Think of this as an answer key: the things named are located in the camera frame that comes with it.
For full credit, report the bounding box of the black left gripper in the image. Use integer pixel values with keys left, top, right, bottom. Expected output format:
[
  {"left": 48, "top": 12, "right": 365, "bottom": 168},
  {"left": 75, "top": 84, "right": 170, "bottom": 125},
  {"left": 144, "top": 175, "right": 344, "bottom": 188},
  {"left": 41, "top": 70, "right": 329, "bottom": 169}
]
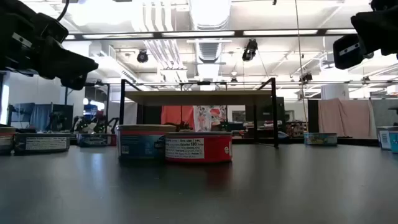
[{"left": 0, "top": 0, "right": 100, "bottom": 91}]

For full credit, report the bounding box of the dark blue sardine tin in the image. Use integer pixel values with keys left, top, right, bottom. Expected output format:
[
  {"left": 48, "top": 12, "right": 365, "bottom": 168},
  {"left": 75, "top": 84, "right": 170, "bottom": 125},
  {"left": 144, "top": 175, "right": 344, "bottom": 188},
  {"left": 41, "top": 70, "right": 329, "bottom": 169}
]
[{"left": 76, "top": 133, "right": 118, "bottom": 147}]

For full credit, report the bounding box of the dark tin white label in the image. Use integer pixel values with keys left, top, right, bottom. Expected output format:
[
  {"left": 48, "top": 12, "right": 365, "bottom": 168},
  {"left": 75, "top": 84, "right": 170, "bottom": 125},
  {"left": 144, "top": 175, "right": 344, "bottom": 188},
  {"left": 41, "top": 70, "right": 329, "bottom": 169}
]
[{"left": 14, "top": 133, "right": 71, "bottom": 154}]

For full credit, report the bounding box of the tall blue red-striped can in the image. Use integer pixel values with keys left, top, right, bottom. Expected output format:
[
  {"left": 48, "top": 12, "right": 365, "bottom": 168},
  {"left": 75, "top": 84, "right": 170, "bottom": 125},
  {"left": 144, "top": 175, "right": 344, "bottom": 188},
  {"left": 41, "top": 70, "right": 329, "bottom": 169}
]
[{"left": 116, "top": 124, "right": 177, "bottom": 161}]

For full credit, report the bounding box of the turquoise yellow tuna can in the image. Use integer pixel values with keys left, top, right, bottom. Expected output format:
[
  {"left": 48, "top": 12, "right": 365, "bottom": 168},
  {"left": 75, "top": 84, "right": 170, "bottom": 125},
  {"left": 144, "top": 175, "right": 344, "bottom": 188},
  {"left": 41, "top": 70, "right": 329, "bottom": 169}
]
[
  {"left": 303, "top": 132, "right": 338, "bottom": 146},
  {"left": 376, "top": 125, "right": 398, "bottom": 154}
]

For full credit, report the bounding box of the red round can white label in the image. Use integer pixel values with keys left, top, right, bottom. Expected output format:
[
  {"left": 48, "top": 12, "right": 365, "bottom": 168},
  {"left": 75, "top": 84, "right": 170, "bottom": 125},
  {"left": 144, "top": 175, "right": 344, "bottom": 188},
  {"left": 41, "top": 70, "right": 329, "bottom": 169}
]
[{"left": 164, "top": 131, "right": 233, "bottom": 164}]

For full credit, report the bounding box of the cluttered storage shelf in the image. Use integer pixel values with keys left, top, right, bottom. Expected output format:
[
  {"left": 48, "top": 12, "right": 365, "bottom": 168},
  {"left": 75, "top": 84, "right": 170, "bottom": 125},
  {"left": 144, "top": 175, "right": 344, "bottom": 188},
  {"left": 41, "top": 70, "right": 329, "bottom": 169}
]
[{"left": 285, "top": 120, "right": 309, "bottom": 138}]

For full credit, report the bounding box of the wooden shelf with black legs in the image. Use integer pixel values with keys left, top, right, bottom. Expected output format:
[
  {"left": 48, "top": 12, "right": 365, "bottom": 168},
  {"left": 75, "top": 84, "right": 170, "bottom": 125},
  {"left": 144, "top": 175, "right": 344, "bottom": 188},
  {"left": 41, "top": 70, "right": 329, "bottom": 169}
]
[{"left": 117, "top": 77, "right": 280, "bottom": 149}]

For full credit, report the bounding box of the black panel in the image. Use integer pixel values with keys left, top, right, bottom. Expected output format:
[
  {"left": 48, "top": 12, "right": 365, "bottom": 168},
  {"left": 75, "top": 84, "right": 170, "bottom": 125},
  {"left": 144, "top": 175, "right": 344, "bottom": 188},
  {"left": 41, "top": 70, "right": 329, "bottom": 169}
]
[{"left": 51, "top": 104, "right": 75, "bottom": 132}]

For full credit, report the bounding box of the blue curtain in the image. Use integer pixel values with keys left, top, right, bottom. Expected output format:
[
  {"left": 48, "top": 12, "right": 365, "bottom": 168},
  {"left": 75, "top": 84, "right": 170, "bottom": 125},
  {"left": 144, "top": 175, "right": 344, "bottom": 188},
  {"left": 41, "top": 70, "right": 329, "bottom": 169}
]
[{"left": 29, "top": 103, "right": 53, "bottom": 132}]

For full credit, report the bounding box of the black overhead light bar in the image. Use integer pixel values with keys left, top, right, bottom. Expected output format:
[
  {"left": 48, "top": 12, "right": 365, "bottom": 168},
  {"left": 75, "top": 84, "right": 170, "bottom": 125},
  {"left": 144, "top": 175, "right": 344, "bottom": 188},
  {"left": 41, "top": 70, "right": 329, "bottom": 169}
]
[{"left": 63, "top": 28, "right": 358, "bottom": 42}]

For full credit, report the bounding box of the dark monitor screen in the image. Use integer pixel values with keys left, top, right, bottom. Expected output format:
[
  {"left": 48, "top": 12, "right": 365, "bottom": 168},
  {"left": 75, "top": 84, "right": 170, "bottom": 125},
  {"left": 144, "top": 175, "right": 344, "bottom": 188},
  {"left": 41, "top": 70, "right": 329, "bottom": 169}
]
[{"left": 7, "top": 102, "right": 35, "bottom": 124}]

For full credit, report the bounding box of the white round column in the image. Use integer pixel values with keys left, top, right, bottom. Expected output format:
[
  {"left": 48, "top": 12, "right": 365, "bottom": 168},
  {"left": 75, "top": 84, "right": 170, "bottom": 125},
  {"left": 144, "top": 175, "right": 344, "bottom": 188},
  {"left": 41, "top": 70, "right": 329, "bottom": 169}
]
[{"left": 320, "top": 83, "right": 351, "bottom": 101}]

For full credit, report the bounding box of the grey partition panel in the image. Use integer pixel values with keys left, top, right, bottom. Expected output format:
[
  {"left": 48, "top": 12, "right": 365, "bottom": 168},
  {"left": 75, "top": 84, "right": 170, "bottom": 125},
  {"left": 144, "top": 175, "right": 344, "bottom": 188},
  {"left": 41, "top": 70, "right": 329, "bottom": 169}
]
[{"left": 371, "top": 98, "right": 398, "bottom": 127}]

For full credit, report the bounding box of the pink draped cloth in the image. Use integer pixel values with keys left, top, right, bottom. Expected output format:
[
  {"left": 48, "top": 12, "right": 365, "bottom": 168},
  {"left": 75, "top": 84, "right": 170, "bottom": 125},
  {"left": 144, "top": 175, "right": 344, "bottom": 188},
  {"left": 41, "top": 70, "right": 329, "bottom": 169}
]
[{"left": 317, "top": 98, "right": 377, "bottom": 140}]

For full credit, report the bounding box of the black partition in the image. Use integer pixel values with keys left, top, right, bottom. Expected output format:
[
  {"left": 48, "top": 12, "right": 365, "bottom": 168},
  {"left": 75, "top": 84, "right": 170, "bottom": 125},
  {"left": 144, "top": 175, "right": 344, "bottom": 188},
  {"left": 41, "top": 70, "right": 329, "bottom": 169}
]
[{"left": 307, "top": 99, "right": 320, "bottom": 135}]

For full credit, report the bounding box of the orange hanging cloth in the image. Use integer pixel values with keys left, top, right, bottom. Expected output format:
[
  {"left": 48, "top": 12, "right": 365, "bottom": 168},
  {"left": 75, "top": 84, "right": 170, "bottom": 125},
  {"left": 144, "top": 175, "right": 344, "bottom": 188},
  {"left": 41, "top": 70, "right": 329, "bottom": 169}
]
[{"left": 160, "top": 105, "right": 195, "bottom": 131}]

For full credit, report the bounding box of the floral printed poster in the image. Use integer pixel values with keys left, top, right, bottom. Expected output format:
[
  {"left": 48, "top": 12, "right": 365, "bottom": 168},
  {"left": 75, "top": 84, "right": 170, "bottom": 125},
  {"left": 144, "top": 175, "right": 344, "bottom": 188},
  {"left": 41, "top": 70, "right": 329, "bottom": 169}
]
[{"left": 193, "top": 105, "right": 228, "bottom": 133}]

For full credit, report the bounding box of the black cabinet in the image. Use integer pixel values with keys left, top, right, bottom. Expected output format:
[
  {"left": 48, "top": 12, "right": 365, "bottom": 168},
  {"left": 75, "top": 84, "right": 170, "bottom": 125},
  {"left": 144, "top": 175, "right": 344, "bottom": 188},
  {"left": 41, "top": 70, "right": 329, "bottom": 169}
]
[{"left": 245, "top": 96, "right": 285, "bottom": 138}]

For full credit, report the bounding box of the small dark screen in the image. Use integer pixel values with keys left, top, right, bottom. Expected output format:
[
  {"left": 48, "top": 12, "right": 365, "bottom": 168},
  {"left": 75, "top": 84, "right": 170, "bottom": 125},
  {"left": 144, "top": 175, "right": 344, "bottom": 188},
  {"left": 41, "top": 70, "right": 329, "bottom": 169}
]
[{"left": 231, "top": 110, "right": 246, "bottom": 123}]

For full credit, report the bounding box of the black background table frame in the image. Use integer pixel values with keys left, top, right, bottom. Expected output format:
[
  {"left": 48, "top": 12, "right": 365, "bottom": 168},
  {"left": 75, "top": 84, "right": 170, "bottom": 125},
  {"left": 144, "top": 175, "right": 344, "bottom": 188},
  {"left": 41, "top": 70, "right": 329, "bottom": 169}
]
[{"left": 83, "top": 81, "right": 111, "bottom": 134}]

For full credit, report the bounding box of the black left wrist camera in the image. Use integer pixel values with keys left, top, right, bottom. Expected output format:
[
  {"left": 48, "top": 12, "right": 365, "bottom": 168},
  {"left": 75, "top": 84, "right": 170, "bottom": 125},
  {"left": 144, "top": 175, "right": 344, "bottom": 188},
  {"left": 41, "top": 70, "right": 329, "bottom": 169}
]
[{"left": 39, "top": 12, "right": 70, "bottom": 47}]

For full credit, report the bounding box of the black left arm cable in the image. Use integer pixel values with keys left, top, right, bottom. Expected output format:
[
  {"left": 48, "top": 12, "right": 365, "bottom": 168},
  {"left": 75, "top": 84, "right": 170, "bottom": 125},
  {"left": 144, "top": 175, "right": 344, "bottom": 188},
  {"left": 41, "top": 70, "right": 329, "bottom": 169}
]
[{"left": 57, "top": 0, "right": 70, "bottom": 22}]

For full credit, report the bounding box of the thin hanging cord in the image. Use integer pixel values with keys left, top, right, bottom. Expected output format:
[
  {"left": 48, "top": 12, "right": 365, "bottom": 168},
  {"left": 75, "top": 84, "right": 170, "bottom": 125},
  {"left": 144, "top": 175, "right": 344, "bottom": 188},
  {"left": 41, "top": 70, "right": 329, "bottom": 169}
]
[{"left": 294, "top": 0, "right": 309, "bottom": 134}]

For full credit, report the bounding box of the white ceiling duct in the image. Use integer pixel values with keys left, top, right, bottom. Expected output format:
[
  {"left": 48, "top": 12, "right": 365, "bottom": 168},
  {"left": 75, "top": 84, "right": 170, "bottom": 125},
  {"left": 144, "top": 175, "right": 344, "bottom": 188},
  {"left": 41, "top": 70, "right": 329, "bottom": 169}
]
[{"left": 186, "top": 0, "right": 233, "bottom": 82}]

